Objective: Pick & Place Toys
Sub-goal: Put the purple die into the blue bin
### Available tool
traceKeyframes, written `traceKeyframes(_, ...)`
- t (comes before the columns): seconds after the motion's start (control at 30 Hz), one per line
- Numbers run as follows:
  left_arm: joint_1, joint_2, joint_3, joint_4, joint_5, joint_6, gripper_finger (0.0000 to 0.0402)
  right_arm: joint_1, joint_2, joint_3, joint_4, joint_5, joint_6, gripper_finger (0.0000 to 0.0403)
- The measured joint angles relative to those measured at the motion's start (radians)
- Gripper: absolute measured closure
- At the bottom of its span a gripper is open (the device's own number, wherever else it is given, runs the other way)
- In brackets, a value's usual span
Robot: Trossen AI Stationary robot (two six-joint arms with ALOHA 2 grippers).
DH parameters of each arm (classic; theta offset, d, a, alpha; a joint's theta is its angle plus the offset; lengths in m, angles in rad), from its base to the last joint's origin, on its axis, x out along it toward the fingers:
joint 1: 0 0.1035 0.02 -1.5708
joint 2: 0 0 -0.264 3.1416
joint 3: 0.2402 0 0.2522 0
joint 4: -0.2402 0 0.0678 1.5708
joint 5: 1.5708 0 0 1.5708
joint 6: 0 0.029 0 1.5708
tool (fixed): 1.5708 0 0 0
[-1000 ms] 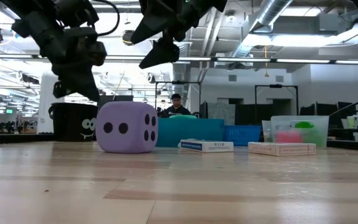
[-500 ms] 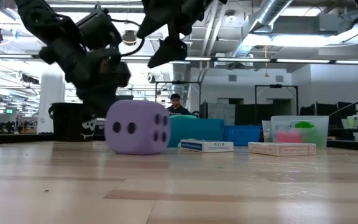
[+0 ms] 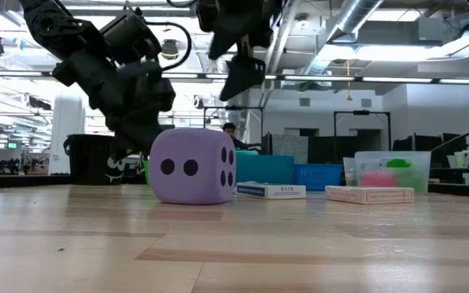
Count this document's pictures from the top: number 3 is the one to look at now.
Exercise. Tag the large red brick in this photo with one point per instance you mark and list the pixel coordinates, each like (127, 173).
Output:
(377, 179)

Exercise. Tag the large teal plastic tray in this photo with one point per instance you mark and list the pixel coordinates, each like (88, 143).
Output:
(265, 169)

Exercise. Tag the green mesh basket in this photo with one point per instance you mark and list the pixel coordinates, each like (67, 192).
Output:
(146, 173)

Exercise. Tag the clear plastic container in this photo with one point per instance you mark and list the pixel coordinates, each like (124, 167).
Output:
(365, 163)

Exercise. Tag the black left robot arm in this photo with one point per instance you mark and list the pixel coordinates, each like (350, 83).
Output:
(55, 28)

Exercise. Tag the white room pillar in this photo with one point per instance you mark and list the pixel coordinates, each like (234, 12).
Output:
(67, 130)

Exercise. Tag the black round cup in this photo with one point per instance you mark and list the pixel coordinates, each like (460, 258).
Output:
(92, 160)

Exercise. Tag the silver ceiling air duct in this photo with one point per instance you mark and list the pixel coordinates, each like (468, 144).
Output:
(352, 20)

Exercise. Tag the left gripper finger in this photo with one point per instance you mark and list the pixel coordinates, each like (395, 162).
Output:
(147, 138)
(122, 148)

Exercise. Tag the long ceiling light strip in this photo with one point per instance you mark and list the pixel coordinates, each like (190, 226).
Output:
(381, 79)

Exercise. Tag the purple foam die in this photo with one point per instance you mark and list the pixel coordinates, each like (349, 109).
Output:
(194, 167)

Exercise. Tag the grey partition panel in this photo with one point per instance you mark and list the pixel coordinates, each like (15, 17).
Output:
(289, 147)

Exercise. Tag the white blue playing card box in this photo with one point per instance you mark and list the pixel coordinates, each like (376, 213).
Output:
(271, 190)

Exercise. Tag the person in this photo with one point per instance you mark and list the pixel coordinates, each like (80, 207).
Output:
(231, 134)

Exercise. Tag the long green four-stud block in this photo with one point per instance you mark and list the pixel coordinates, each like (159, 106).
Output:
(398, 163)

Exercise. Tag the black metal stand frame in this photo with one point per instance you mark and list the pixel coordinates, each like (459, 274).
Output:
(234, 108)
(360, 112)

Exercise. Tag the small blue plastic bin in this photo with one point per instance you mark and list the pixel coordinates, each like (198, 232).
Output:
(318, 177)

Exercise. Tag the pale green cup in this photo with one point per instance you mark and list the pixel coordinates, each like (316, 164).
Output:
(461, 159)

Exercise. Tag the turquoise foam die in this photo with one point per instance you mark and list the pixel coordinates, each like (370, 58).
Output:
(246, 152)

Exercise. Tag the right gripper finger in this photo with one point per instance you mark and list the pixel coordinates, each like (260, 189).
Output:
(222, 42)
(240, 77)

